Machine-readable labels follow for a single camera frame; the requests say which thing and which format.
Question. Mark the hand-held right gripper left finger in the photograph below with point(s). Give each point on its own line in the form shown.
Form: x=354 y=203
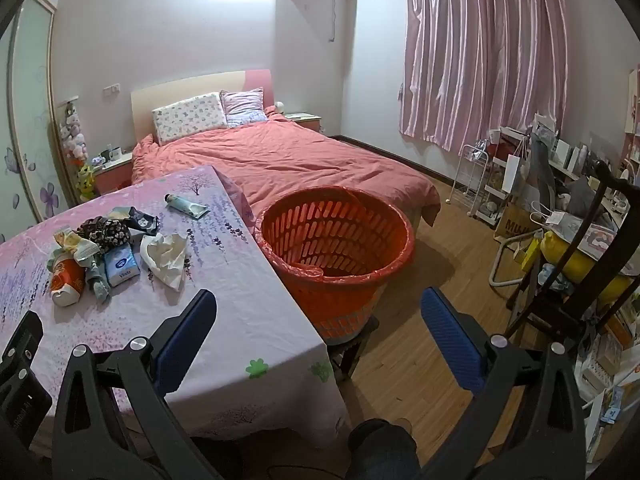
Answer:
x=185 y=340

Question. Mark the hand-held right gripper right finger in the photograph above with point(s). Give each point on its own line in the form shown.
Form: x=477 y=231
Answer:
x=450 y=340

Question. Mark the white tissue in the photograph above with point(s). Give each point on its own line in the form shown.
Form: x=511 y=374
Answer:
x=162 y=255

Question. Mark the blue tissue packet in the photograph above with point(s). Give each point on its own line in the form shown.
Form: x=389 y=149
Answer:
x=120 y=266

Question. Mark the light green sock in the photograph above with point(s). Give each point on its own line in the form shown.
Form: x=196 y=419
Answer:
x=98 y=280

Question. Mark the orange plastic laundry basket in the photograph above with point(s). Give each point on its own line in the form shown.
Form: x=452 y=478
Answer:
x=350 y=305

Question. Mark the black floral cloth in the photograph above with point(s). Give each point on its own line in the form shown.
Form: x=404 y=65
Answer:
x=115 y=235

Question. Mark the dark blue packet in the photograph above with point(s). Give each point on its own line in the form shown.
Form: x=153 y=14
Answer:
x=142 y=221

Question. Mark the teal cream tube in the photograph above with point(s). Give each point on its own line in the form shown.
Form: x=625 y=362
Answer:
x=187 y=206

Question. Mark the silver yellow packet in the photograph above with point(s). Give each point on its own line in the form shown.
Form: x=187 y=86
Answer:
x=120 y=213

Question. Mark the cream yellow wrapper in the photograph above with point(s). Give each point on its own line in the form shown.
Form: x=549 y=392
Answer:
x=75 y=245

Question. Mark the brown patterned cloth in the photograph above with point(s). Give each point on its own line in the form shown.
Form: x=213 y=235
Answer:
x=90 y=227

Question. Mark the pink floral tablecloth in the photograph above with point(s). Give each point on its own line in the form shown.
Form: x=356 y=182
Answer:
x=225 y=270

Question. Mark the dark wooden stool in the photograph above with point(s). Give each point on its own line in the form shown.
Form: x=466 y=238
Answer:
x=357 y=347

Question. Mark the person's leg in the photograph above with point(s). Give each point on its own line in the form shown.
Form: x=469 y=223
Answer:
x=382 y=450

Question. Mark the brown paper bag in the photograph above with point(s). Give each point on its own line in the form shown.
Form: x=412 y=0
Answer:
x=515 y=225

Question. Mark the white shelf cart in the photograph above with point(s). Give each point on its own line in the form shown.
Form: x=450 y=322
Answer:
x=500 y=200

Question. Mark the yellow cushion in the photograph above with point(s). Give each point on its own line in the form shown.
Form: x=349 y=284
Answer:
x=580 y=262

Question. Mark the dark wooden chair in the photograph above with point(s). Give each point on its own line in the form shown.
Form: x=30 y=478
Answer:
x=590 y=240

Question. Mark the white paper bag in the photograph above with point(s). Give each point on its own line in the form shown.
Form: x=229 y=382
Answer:
x=512 y=175

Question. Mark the pink nightstand with mug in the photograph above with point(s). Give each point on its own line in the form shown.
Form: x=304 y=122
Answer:
x=112 y=175

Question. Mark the yellow green plush toy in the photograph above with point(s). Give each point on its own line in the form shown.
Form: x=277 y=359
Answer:
x=86 y=180

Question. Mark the grey hanging cloth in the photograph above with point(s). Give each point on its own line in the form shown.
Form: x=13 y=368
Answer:
x=542 y=170

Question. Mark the bed with pink duvet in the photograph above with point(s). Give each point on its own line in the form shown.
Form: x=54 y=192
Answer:
x=300 y=160

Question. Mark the white floral pillow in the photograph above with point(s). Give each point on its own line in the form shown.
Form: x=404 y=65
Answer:
x=190 y=115

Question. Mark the hanging plush toys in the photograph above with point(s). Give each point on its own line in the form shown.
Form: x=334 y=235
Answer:
x=74 y=132

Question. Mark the pink striped pillow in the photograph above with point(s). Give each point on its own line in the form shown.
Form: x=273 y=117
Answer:
x=242 y=105

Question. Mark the small white round lamp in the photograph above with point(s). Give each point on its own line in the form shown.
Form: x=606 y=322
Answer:
x=280 y=106

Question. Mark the beige pink bed headboard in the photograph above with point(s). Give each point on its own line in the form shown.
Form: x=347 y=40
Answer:
x=190 y=85

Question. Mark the wardrobe with flower doors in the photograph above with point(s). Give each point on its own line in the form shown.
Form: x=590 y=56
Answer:
x=30 y=135

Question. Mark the pink striped curtain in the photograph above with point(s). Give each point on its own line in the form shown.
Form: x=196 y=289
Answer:
x=485 y=50

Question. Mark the white tube frame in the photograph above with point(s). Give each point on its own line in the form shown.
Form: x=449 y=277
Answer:
x=500 y=265

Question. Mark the white wall switch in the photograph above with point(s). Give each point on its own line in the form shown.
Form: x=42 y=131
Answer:
x=111 y=89

